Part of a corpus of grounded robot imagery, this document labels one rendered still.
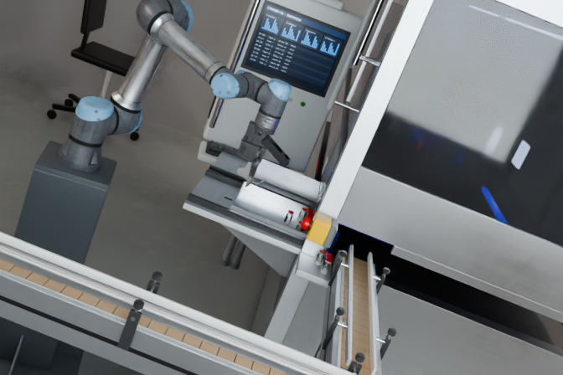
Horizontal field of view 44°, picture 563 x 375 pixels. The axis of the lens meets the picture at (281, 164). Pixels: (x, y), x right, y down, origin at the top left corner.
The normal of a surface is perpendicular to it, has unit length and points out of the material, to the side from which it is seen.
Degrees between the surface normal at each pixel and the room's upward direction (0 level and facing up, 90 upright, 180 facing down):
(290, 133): 90
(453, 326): 90
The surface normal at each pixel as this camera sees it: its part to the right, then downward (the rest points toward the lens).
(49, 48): 0.11, 0.35
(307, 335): -0.11, 0.27
